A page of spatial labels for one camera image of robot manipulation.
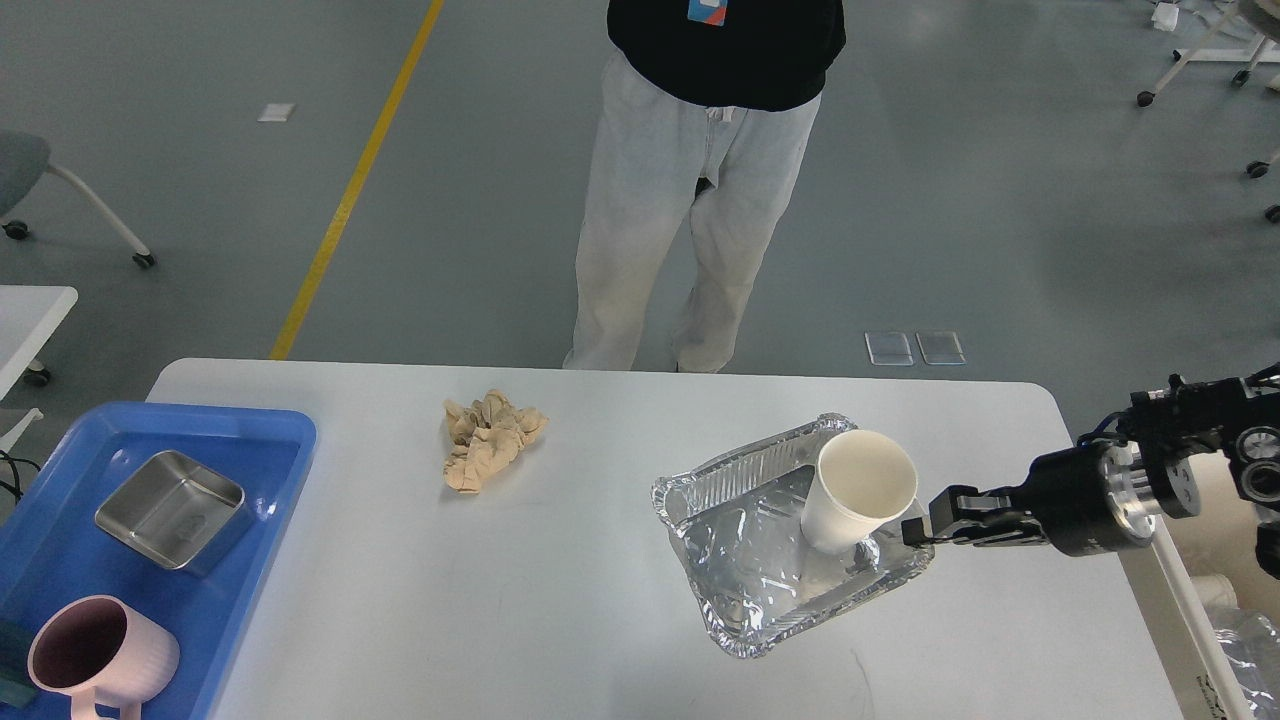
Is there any teal sponge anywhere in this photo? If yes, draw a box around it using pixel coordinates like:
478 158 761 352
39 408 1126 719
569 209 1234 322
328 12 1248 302
1 621 37 710

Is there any blue plastic tray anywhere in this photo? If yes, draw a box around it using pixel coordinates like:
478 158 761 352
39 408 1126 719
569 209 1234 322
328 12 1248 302
1 402 316 719

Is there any right clear floor plate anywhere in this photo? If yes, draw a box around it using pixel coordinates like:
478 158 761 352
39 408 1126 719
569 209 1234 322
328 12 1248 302
915 331 966 366

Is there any grey office chair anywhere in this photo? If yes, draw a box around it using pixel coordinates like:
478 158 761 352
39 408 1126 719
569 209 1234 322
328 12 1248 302
0 129 159 272

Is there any left clear floor plate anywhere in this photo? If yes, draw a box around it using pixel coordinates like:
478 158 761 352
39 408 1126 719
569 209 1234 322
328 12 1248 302
864 332 915 366

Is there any white paper cup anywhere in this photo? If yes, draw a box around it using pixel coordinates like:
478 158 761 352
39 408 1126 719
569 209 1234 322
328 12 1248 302
801 429 918 553

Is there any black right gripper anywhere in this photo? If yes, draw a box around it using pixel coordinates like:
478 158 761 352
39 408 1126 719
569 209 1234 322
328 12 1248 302
901 442 1162 557

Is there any pink mug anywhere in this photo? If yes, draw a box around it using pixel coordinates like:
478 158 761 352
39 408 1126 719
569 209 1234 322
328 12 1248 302
27 594 180 719

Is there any blue lanyard badge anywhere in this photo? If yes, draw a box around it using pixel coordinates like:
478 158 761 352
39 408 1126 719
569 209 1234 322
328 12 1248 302
687 0 730 27

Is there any beige plastic bin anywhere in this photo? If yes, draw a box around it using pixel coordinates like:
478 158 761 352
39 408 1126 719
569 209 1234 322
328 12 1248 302
1120 454 1277 719

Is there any clear floor plate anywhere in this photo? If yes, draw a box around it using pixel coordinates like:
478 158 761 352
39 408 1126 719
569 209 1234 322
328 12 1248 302
864 332 915 366
915 331 966 366

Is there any small stainless steel tray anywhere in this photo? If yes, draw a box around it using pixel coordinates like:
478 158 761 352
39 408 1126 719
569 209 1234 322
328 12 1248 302
93 450 252 577

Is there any aluminium foil container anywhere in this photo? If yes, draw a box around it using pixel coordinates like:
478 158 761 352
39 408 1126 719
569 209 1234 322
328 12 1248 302
652 413 934 659

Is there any white side table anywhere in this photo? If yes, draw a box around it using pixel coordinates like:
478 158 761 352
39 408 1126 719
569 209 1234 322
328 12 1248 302
1 284 79 398

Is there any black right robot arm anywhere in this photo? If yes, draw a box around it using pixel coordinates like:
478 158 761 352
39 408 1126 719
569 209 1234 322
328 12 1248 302
901 365 1279 577

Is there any black caster wheel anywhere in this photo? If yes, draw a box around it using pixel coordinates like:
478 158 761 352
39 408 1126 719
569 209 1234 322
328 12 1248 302
1243 149 1280 225

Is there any person in black top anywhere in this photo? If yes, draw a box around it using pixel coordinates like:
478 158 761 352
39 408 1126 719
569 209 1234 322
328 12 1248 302
564 1 846 373

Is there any white wheeled furniture frame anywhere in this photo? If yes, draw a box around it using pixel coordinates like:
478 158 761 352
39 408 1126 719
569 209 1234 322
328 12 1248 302
1135 1 1279 108

